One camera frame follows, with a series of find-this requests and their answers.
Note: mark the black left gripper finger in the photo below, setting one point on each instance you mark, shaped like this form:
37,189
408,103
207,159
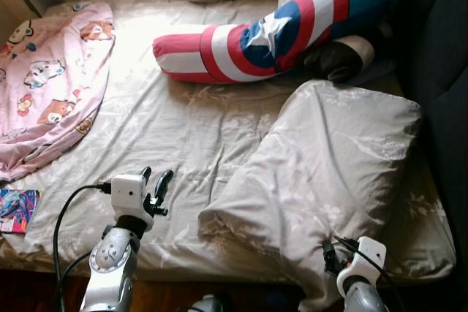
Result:
164,188
147,177

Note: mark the large beige floral pillow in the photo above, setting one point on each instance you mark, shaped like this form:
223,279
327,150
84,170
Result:
322,173

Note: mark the colourful comic book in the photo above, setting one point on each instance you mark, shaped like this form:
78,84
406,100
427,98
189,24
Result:
18,211

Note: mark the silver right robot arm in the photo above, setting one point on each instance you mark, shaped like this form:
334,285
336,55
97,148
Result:
362,301

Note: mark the white floral bed sheet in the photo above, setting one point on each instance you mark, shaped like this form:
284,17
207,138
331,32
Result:
190,144

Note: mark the grey left robot leg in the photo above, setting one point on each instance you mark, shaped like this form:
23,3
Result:
208,305

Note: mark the pink cartoon print blanket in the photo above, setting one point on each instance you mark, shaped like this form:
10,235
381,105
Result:
51,93

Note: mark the black and beige plush toy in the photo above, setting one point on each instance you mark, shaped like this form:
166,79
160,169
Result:
333,60

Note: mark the red white blue star bolster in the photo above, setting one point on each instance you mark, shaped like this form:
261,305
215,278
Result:
314,12

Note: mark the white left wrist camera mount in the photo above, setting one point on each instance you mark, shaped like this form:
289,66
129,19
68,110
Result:
130,196

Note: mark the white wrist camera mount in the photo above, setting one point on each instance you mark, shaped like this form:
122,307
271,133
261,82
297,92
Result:
365,257
130,196

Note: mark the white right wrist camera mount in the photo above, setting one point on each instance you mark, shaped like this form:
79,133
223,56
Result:
365,257

